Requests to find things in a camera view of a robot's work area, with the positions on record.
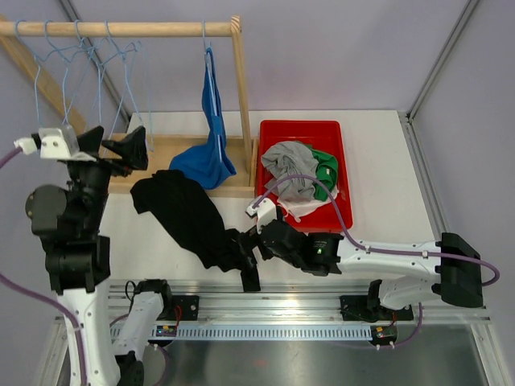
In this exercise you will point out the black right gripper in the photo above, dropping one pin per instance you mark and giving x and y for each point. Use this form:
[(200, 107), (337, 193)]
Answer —
[(265, 252)]

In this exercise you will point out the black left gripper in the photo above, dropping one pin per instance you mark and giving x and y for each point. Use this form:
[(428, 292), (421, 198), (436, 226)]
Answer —
[(131, 147)]

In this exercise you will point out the white camisole tank top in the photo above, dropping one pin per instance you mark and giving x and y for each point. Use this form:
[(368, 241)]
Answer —
[(299, 209)]

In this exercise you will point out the light blue hanger of black top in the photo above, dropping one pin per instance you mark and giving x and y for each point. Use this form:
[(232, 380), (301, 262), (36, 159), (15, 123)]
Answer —
[(133, 92)]

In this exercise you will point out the grey tank top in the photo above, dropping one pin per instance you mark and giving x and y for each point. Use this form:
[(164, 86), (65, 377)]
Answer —
[(286, 159)]

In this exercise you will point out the green tank top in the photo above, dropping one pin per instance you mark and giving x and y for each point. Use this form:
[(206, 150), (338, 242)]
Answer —
[(326, 172)]

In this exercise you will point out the black tank top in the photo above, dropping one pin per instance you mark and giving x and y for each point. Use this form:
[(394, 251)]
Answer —
[(189, 216)]

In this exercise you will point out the light blue hanger of grey top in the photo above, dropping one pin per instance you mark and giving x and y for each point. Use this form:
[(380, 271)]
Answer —
[(103, 80)]

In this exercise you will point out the blue tank top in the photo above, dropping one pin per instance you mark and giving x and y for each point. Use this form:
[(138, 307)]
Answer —
[(200, 163)]

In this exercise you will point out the light blue hanger of white top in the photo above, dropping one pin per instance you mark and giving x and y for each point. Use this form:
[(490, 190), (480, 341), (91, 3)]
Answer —
[(44, 83)]

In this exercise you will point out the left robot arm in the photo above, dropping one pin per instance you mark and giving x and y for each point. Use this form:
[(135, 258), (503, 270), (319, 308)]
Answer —
[(77, 256)]

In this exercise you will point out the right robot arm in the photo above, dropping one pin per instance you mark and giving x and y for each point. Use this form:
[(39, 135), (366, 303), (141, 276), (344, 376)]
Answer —
[(448, 269)]

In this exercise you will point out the wooden clothes rack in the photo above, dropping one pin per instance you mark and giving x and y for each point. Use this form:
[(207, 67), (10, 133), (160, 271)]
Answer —
[(244, 148)]

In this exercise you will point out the red plastic bin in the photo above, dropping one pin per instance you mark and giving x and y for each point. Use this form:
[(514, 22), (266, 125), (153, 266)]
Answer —
[(321, 135)]

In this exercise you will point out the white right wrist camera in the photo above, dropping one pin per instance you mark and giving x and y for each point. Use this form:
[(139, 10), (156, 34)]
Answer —
[(264, 211)]

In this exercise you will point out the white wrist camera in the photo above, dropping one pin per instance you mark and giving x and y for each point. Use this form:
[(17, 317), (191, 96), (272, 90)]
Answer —
[(264, 211), (60, 144)]

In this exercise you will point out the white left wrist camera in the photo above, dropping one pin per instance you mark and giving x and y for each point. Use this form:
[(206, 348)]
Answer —
[(60, 144)]

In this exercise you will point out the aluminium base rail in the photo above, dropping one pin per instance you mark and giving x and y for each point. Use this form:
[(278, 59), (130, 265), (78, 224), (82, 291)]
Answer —
[(221, 313)]

